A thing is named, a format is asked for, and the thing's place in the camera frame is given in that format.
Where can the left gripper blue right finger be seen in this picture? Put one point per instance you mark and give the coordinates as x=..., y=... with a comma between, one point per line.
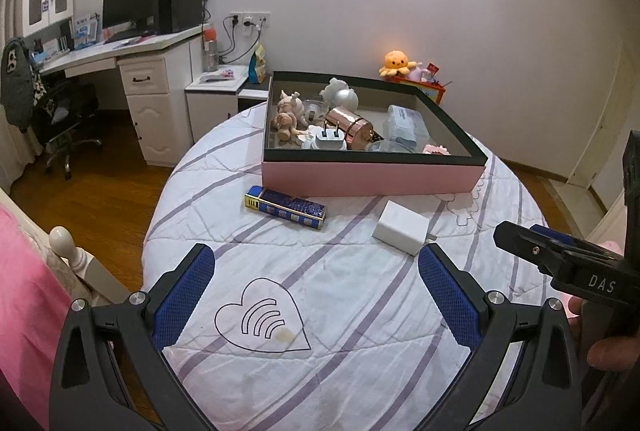
x=456, y=294

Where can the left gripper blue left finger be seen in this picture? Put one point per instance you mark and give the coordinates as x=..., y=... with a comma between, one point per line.
x=176, y=294

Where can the white charger block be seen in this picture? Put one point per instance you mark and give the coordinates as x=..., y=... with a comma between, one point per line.
x=403, y=229

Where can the blue and gold box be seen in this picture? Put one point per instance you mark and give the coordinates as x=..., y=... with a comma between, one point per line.
x=297, y=210

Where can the pink brick donut model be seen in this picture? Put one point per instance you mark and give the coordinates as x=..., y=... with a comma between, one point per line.
x=431, y=149

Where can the clear round lid dish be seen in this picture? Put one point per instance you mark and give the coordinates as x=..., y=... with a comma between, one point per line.
x=387, y=146

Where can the clear plastic case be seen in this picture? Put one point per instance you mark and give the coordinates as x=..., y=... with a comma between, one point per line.
x=406, y=127

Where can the rose gold metallic cup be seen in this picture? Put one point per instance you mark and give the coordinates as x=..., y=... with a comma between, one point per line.
x=359, y=132

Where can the pink pig doll figure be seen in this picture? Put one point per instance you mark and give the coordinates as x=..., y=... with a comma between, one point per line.
x=290, y=123

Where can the white travel plug adapter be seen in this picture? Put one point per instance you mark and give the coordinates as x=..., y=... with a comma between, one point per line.
x=328, y=138

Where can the white cat night light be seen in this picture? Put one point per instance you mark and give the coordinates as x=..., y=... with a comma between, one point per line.
x=338, y=94

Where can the clear glass bottle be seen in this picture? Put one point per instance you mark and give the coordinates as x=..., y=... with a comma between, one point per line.
x=314, y=111

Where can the right hand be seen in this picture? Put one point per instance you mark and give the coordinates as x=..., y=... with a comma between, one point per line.
x=608, y=354

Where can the white quilted striped bedspread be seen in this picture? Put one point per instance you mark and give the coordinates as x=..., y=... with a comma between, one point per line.
x=299, y=329

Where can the pink blanket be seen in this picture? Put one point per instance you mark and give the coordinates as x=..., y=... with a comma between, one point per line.
x=33, y=311

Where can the pink and black storage box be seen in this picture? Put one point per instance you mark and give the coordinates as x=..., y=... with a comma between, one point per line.
x=299, y=170

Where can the small white side cabinet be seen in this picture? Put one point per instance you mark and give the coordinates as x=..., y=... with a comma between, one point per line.
x=212, y=98

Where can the low black and white bench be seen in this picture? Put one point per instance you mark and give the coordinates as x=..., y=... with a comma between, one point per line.
x=250, y=95

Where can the orange toy storage box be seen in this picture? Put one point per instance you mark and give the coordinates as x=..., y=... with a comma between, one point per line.
x=434, y=90

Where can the black office chair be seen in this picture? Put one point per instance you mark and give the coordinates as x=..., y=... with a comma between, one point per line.
x=67, y=110

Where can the white desk with drawers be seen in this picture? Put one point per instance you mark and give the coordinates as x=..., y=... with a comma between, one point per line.
x=154, y=74

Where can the orange capped water bottle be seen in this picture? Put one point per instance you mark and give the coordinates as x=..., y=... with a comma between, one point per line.
x=210, y=50

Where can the snack bag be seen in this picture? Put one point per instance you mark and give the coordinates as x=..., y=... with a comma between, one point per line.
x=257, y=67

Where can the orange octopus plush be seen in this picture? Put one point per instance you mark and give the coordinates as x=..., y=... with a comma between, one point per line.
x=396, y=63

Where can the dark jacket on chair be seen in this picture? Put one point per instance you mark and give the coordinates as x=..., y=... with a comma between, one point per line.
x=21, y=85

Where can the white wall power strip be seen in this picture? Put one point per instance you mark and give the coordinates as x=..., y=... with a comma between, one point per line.
x=252, y=19

